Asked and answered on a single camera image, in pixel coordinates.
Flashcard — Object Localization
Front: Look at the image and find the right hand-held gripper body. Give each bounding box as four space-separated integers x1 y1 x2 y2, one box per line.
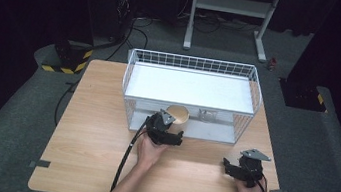
235 146 274 191

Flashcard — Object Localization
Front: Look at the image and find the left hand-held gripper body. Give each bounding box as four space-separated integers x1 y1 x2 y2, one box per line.
143 107 177 148

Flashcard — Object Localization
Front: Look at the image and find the beige wooden cup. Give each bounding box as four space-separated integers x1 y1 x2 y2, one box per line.
164 104 191 127

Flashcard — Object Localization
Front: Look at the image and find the clear glass cup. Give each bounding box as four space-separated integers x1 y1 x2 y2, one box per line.
196 108 218 125

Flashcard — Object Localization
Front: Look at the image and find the white wire shelf rack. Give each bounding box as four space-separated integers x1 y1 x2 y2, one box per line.
115 47 267 149

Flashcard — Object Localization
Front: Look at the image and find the person's left hand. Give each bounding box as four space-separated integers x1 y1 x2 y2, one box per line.
132 135 170 174

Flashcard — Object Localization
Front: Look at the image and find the small red object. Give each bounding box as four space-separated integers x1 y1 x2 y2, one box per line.
267 56 280 73

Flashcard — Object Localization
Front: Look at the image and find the dark equipment tower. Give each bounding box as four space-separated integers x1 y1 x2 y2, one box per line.
105 0 140 45

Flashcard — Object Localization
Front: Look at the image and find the grey metal stand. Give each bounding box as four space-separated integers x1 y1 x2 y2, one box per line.
182 0 283 65

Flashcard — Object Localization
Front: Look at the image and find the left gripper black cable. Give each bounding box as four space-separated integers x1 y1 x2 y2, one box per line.
109 111 151 192

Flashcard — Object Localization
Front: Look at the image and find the black post yellow striped base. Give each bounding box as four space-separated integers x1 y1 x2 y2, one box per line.
276 76 333 114
40 35 95 79

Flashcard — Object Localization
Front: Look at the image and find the thin black floor cable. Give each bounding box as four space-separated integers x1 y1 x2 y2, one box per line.
52 77 82 129

